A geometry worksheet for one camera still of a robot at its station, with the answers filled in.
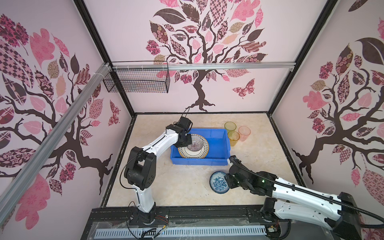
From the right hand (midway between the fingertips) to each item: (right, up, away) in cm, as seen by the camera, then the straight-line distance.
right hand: (225, 176), depth 78 cm
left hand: (-22, +15, +13) cm, 30 cm away
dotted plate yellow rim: (-23, +10, +15) cm, 29 cm away
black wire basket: (-53, +59, +17) cm, 81 cm away
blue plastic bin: (0, +10, +20) cm, 22 cm away
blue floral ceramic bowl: (-4, -5, +4) cm, 8 cm away
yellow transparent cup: (+11, +20, +23) cm, 32 cm away
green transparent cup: (+9, +27, +28) cm, 40 cm away
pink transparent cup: (+16, +23, +20) cm, 35 cm away
